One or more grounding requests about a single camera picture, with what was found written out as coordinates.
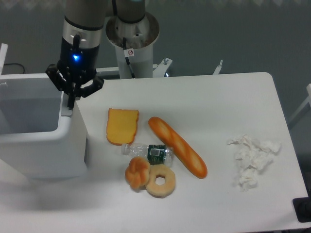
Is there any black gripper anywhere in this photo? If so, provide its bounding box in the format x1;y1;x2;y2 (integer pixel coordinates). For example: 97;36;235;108
45;39;104;108

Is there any white plastic trash can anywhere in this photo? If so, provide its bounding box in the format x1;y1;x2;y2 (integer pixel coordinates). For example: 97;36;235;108
0;43;89;181

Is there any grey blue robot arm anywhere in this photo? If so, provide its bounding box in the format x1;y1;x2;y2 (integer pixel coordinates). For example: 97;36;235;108
46;0;108;109

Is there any orange toast slice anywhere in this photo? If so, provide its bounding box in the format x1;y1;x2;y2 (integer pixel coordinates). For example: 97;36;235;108
106;108;139;146

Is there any crushed clear plastic bottle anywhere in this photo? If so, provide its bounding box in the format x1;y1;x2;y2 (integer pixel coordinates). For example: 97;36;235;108
121;143;174;167

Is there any knotted bread roll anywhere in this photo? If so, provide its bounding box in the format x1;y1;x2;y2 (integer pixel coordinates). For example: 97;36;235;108
125;157;151;190

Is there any beige bagel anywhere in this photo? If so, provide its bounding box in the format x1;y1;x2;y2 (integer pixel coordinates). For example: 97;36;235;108
146;164;176;198

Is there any orange baguette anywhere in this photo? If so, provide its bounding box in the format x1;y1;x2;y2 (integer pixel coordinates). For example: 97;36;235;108
148;116;207;179

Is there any crumpled white tissue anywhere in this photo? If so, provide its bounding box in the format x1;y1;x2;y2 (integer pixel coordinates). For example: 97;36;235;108
227;134;282;192

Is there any white furniture at right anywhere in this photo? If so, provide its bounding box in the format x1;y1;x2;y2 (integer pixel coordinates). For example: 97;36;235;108
287;84;311;130

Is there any black device at edge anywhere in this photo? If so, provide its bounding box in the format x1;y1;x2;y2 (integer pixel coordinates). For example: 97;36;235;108
293;197;311;223

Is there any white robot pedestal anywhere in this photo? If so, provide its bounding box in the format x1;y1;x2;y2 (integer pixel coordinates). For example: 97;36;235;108
96;12;224;80

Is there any black floor cable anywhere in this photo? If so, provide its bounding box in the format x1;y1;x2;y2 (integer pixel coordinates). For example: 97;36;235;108
3;63;25;74

